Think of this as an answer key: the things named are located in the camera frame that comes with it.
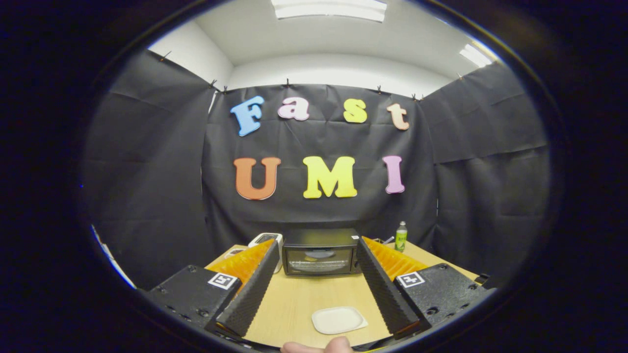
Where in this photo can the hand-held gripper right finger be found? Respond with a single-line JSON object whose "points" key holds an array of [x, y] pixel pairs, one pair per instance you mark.
{"points": [[380, 289]]}

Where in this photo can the black toaster oven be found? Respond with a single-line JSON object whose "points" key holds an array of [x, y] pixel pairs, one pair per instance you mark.
{"points": [[319, 238]]}

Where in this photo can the white rectangular plate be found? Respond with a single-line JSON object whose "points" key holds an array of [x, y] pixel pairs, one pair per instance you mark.
{"points": [[338, 319]]}

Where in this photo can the small white tray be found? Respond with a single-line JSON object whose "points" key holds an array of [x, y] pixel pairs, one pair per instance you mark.
{"points": [[234, 252]]}

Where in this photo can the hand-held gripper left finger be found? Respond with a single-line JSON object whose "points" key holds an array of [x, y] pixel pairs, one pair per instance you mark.
{"points": [[255, 289]]}

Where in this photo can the small ceiling light panel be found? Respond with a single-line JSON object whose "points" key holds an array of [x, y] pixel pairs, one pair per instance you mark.
{"points": [[475, 55]]}

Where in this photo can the green label drink bottle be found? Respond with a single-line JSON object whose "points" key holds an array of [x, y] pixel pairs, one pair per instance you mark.
{"points": [[401, 240]]}

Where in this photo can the large ceiling light panel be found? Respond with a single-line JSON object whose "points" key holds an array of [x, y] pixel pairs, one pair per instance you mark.
{"points": [[328, 9]]}

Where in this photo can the white pop-up toaster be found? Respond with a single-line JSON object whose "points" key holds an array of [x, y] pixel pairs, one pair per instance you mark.
{"points": [[274, 241]]}

